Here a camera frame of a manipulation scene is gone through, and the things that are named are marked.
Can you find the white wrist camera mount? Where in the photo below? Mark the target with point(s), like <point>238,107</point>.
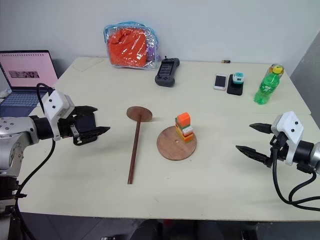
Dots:
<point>56,103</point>
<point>291,125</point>

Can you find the orange toy block tower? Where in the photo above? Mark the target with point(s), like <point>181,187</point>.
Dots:
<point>185,126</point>

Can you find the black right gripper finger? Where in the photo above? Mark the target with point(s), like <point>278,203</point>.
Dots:
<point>252,153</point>
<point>262,127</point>

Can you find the small black battery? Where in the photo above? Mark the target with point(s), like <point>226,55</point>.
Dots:
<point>225,61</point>

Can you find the dark robot torso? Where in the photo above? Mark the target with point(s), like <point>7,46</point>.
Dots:
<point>7,215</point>

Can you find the small teal white device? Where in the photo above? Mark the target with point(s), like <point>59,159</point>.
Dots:
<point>238,78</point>

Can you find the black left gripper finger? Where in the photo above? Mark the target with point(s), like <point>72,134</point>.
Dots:
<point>96,131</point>
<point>86,109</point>

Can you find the round wooden disc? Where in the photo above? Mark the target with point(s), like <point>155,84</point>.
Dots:
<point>172,150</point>

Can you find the black phone with teal object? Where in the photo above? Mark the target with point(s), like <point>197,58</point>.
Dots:
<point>234,88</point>

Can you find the open laptop with pink screen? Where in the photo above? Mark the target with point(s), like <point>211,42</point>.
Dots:
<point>25,72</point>

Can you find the clear bag with orange cloth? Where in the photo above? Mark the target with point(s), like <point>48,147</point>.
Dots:
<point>130,47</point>

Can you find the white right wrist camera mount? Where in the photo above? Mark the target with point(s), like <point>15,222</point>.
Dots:
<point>291,125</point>

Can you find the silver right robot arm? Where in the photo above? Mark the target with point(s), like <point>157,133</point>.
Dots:
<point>313,153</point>

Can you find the green plastic drink bottle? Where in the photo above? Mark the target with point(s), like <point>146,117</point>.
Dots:
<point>267,86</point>

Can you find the grey handheld remote controller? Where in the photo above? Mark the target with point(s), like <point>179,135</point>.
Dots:
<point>167,72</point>

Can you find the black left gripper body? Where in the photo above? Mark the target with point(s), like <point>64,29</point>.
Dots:
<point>85,122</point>

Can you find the wooden stick with disc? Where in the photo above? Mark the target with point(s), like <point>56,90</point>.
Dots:
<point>136,140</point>

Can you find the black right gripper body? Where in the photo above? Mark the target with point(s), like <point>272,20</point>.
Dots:
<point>280,147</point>

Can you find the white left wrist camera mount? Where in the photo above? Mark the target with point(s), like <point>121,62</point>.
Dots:
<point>56,103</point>

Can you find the white smartphone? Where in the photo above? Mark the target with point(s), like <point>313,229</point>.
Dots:
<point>220,82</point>

